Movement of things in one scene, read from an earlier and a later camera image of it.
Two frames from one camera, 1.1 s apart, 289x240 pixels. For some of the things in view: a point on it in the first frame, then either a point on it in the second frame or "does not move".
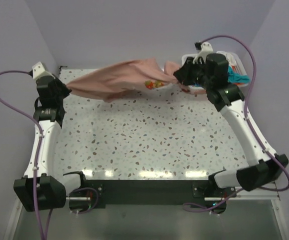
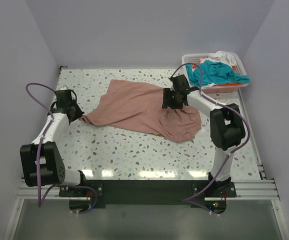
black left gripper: [66, 90] → [79, 112]
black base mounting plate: [84, 195] does not move
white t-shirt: [230, 57] does not move
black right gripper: [182, 73] → [167, 92]
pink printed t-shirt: [106, 83] → [138, 105]
